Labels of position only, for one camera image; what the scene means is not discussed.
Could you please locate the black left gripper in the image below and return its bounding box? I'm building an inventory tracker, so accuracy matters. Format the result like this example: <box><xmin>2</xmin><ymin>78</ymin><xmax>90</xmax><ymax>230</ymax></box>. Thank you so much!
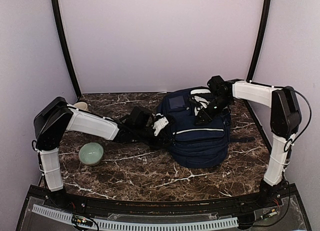
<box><xmin>133</xmin><ymin>123</ymin><xmax>172</xmax><ymax>151</ymax></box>

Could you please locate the white slotted cable duct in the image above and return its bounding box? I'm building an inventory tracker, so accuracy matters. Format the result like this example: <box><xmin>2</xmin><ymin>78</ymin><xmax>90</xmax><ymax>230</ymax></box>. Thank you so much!
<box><xmin>31</xmin><ymin>204</ymin><xmax>239</xmax><ymax>231</ymax></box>

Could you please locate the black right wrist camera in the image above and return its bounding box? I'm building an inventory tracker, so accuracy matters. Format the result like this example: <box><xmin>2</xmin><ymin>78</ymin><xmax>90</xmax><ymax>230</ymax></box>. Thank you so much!
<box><xmin>189</xmin><ymin>95</ymin><xmax>210</xmax><ymax>116</ymax></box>

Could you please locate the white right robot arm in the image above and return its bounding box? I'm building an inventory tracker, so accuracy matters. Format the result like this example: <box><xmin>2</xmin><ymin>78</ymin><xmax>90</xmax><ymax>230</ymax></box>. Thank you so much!
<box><xmin>194</xmin><ymin>75</ymin><xmax>305</xmax><ymax>187</ymax></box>

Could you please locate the light green ceramic bowl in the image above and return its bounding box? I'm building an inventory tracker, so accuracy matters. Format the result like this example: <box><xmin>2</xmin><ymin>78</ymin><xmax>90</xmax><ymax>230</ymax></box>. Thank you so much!
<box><xmin>78</xmin><ymin>142</ymin><xmax>104</xmax><ymax>166</ymax></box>

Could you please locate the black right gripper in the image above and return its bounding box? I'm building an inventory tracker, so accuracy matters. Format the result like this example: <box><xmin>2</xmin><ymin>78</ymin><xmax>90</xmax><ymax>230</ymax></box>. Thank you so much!
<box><xmin>194</xmin><ymin>95</ymin><xmax>234</xmax><ymax>126</ymax></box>

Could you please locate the navy blue student backpack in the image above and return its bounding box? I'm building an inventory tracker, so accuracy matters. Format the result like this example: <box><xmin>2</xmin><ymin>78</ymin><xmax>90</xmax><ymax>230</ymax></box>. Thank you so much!
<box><xmin>157</xmin><ymin>86</ymin><xmax>255</xmax><ymax>169</ymax></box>

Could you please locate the black frame post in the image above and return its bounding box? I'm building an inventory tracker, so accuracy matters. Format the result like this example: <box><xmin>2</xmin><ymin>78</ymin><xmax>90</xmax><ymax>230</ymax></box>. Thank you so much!
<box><xmin>51</xmin><ymin>0</ymin><xmax>82</xmax><ymax>99</ymax></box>
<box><xmin>246</xmin><ymin>0</ymin><xmax>271</xmax><ymax>82</ymax></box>

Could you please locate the black left frame post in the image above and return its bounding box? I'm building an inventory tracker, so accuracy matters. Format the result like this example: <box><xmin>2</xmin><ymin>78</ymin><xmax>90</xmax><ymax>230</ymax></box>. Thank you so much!
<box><xmin>51</xmin><ymin>0</ymin><xmax>82</xmax><ymax>99</ymax></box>

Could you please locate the cream patterned ceramic mug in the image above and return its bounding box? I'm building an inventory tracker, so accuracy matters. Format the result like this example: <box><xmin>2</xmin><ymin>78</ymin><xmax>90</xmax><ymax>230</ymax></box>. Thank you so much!
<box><xmin>73</xmin><ymin>101</ymin><xmax>89</xmax><ymax>111</ymax></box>

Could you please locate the black right frame post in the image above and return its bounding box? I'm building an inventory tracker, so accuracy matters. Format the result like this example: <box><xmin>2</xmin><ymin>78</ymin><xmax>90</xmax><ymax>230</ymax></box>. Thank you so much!
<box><xmin>246</xmin><ymin>0</ymin><xmax>271</xmax><ymax>82</ymax></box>

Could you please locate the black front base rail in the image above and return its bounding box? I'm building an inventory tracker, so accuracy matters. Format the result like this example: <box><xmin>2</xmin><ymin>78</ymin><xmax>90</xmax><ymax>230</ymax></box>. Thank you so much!
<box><xmin>21</xmin><ymin>183</ymin><xmax>299</xmax><ymax>218</ymax></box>

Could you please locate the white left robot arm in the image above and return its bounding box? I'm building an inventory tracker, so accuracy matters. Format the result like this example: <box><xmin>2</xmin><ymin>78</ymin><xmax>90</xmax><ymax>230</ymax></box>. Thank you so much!
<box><xmin>32</xmin><ymin>96</ymin><xmax>170</xmax><ymax>209</ymax></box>

